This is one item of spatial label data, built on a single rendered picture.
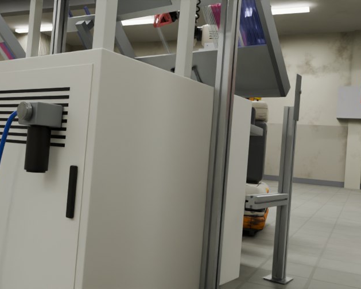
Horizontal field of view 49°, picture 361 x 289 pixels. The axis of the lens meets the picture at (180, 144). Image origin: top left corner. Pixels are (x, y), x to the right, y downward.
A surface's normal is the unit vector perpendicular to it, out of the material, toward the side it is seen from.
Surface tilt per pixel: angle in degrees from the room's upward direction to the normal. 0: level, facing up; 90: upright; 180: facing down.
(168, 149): 90
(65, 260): 90
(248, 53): 136
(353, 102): 90
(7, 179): 90
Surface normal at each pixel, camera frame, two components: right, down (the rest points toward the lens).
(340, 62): -0.41, -0.05
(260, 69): -0.46, 0.67
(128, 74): 0.81, 0.05
